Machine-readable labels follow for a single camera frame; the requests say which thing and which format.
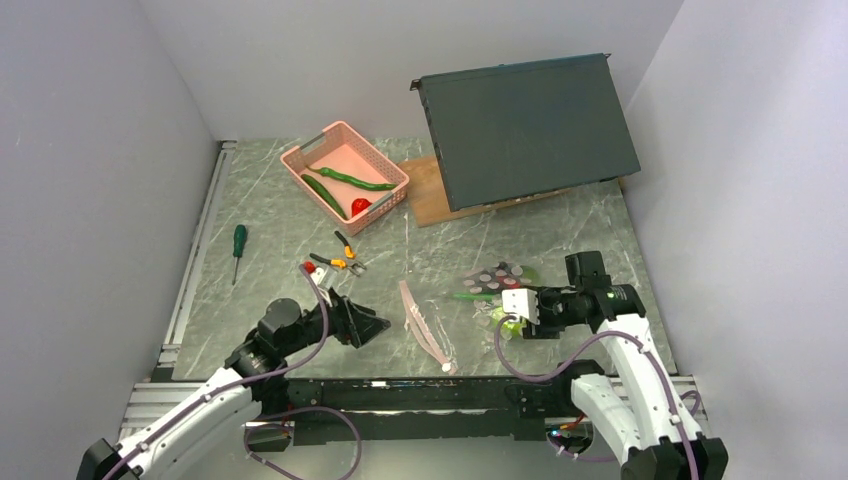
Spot fake red tomato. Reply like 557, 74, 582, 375
351, 197, 372, 217

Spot clear zip top bag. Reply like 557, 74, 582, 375
398, 260, 541, 375

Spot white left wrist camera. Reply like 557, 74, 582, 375
302, 261, 335, 290

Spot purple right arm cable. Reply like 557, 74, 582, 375
493, 314, 704, 480

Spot brown wooden board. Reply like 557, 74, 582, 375
397, 156, 627, 229

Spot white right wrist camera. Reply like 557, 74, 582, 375
501, 288, 540, 325

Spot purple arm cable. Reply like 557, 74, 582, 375
99, 263, 364, 480
493, 314, 704, 480

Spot fake green bean pod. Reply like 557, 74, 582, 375
309, 167, 397, 191

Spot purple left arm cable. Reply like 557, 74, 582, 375
99, 263, 364, 480

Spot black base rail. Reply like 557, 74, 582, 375
246, 376, 579, 453

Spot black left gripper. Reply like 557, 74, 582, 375
280, 287, 390, 357

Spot fake green lime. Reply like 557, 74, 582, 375
499, 317, 526, 341

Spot orange handled pliers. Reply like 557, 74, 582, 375
309, 230, 367, 276

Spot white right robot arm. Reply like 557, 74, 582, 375
502, 251, 729, 479

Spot aluminium side rail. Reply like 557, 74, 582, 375
119, 140, 238, 439

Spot fake green cucumber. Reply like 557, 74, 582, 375
300, 174, 348, 220

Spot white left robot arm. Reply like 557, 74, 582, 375
77, 289, 391, 479

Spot dark grey metal chassis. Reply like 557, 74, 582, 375
410, 53, 641, 211

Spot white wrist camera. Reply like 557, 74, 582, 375
501, 288, 540, 325
302, 261, 335, 290

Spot green handled screwdriver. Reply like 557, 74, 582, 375
231, 224, 248, 285

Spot pink plastic basket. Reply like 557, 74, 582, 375
280, 121, 409, 235

